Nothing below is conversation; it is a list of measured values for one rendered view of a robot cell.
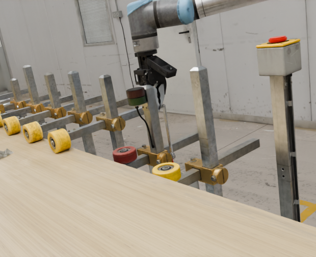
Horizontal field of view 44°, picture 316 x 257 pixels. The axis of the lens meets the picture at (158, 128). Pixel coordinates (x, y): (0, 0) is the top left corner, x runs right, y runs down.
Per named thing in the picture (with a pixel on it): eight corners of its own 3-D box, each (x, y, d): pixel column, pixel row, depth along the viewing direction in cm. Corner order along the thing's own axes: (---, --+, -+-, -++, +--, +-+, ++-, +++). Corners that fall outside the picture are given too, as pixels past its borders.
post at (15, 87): (35, 154, 240) (15, 77, 226) (37, 155, 237) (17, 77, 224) (29, 156, 238) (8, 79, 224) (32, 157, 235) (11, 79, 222)
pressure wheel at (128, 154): (132, 173, 139) (126, 143, 136) (146, 178, 133) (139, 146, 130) (113, 181, 135) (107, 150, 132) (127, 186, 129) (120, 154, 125)
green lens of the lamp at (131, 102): (139, 100, 131) (138, 94, 131) (150, 101, 127) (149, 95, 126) (125, 105, 128) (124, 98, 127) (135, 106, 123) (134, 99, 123)
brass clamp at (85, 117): (80, 118, 181) (77, 108, 179) (95, 121, 170) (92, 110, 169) (68, 122, 177) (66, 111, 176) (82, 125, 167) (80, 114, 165)
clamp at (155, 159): (149, 157, 145) (147, 145, 144) (173, 164, 135) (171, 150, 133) (137, 162, 142) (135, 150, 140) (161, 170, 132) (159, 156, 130)
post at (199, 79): (217, 214, 124) (197, 65, 110) (226, 217, 121) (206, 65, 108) (209, 219, 122) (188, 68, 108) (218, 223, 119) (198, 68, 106)
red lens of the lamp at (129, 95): (137, 93, 131) (136, 86, 130) (149, 94, 126) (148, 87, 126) (123, 97, 127) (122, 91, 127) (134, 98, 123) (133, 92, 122)
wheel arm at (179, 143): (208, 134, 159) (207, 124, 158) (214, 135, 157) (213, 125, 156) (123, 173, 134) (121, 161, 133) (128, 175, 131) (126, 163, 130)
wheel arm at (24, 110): (77, 98, 230) (76, 92, 229) (80, 98, 228) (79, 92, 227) (-7, 122, 201) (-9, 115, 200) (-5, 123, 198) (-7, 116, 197)
